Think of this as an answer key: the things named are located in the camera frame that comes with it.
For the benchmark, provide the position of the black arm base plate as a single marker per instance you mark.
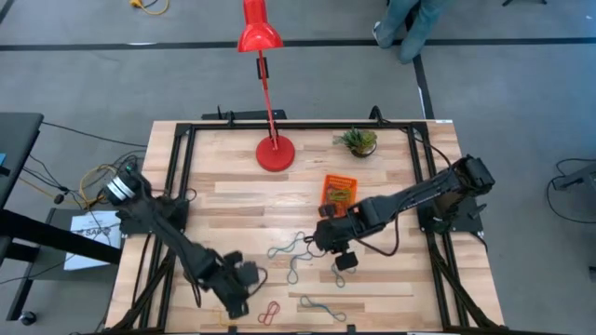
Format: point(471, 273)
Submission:
point(465, 225)
point(130, 228)

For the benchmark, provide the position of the yellow rubber band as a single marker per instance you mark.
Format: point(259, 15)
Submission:
point(221, 321)

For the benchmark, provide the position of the black power strip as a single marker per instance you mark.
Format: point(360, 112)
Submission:
point(251, 114)

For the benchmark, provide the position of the white paper sheet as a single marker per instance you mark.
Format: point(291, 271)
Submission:
point(81, 223)

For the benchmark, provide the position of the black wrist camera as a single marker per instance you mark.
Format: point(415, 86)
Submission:
point(347, 261)
point(248, 273)

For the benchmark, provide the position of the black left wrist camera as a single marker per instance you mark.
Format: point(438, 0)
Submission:
point(248, 273)

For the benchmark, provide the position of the black desk leg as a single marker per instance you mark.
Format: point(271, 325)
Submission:
point(46, 235)

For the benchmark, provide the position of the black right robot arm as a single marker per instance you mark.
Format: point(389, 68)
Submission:
point(419, 195)

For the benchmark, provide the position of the red desk lamp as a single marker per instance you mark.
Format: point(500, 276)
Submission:
point(274, 156)

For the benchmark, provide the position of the orange plastic basket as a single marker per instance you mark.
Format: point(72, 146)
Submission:
point(352, 205)

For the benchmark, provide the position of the person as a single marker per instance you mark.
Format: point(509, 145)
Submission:
point(419, 32)

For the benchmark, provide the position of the teal rubber band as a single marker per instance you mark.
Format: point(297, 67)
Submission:
point(293, 264)
point(322, 307)
point(288, 244)
point(339, 277)

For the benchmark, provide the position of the grey metal stand leg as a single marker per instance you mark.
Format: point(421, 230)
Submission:
point(577, 179)

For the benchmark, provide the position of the red rubber band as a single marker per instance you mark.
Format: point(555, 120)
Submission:
point(268, 313)

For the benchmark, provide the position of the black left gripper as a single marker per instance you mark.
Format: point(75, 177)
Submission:
point(228, 284)

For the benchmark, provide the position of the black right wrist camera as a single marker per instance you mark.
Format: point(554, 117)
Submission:
point(347, 261)

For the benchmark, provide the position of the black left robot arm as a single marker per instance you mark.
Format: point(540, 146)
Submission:
point(181, 246)

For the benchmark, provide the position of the black desk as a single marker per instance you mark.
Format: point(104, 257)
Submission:
point(18, 149)

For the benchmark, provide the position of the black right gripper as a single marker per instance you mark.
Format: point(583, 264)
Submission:
point(340, 230)

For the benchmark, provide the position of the small potted succulent plant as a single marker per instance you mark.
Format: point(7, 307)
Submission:
point(356, 139)

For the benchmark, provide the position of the green rubber band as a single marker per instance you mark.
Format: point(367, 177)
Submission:
point(336, 194)

